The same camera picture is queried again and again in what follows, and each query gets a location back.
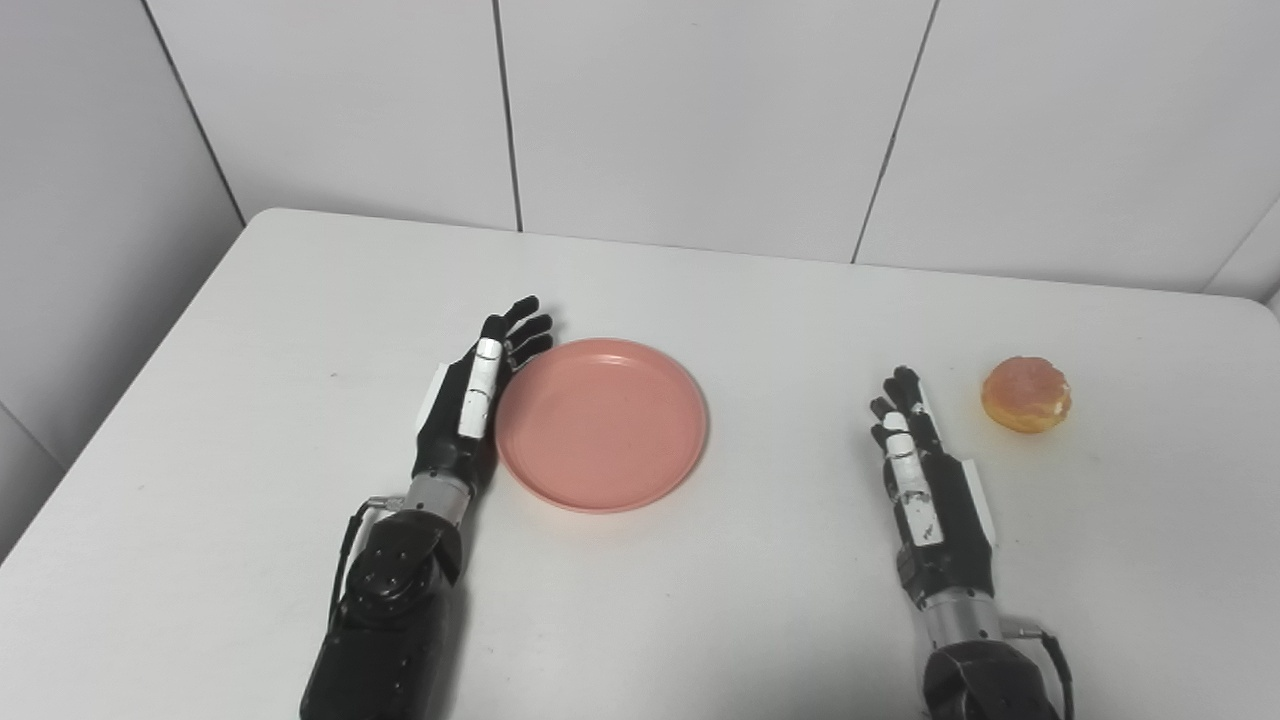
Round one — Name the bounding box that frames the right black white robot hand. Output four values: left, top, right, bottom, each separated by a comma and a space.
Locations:
868, 366, 998, 611

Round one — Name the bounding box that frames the pink round plate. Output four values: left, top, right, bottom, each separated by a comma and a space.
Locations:
494, 337, 710, 515

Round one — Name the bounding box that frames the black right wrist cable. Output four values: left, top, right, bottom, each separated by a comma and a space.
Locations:
1000, 620, 1076, 720

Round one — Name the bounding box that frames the glazed cream puff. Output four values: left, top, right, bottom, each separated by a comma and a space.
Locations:
980, 356, 1073, 435

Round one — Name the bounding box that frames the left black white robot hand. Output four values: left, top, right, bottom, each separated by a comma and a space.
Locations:
412, 295, 556, 491

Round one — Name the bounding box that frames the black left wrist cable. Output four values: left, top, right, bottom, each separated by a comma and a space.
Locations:
327, 497, 406, 631

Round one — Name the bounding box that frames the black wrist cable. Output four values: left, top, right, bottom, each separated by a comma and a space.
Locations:
327, 497, 406, 631
1000, 620, 1076, 720

